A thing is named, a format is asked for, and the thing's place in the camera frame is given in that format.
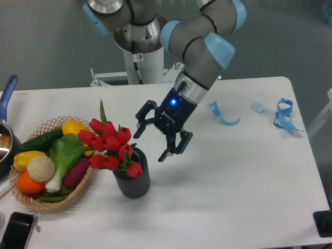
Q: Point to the yellow lemon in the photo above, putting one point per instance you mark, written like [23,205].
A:
[70,141]

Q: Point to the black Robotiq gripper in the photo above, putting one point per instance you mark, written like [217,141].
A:
[169,118]

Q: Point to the yellow bell pepper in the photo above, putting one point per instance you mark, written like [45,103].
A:
[22,159]

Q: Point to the green cucumber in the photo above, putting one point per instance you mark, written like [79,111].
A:
[41,142]

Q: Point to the curved blue ribbon strip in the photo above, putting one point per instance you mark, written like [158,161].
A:
[217,112]

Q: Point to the green bok choy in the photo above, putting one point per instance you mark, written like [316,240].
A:
[63,164]

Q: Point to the orange fruit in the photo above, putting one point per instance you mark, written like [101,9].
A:
[27,185]

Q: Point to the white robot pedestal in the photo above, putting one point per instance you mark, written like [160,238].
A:
[144,68]

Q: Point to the dark grey ribbed vase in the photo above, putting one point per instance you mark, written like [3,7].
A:
[134,187]

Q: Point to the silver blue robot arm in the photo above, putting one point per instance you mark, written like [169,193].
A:
[144,36]

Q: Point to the white metal base frame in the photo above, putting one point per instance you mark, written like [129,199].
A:
[120,78]

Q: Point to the tangled blue ribbon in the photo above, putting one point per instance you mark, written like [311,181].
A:
[282,118]

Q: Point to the white steamed bun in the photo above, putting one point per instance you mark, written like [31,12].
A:
[41,168]

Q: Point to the purple sweet potato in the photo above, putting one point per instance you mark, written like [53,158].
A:
[75,175]

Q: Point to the black smartphone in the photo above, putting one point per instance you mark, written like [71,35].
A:
[18,230]

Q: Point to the woven wicker basket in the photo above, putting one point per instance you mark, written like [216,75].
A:
[36,204]

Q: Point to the red tulip bouquet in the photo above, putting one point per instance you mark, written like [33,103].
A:
[115,152]

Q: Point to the green pea pods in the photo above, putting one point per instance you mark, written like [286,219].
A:
[54,197]

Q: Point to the blue handled saucepan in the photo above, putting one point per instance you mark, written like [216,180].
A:
[9,142]

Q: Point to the clear pen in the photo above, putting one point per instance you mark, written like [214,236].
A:
[38,224]

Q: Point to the black device at corner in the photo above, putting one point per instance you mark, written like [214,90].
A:
[323,223]

